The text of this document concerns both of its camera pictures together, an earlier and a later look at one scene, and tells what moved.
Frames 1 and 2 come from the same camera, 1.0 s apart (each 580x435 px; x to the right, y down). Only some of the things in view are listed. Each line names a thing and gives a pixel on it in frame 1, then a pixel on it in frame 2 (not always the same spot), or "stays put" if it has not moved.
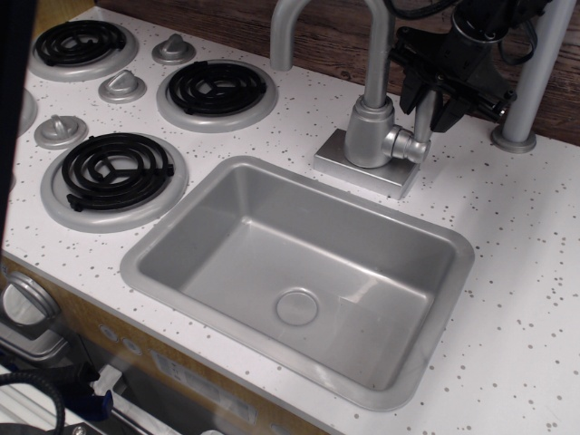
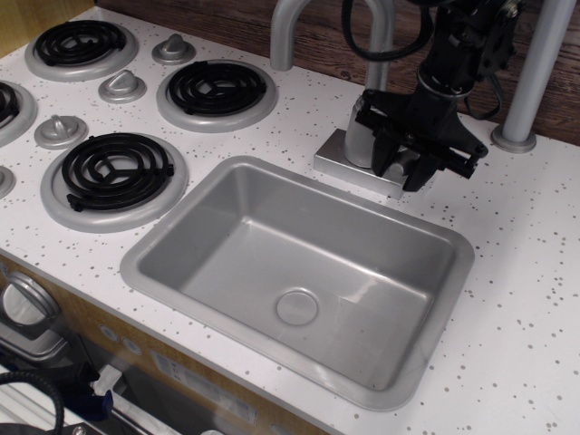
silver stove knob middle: (122, 88) stays put
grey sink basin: (353, 293) stays put
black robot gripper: (459, 64) to (429, 120)
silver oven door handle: (46, 345) stays put
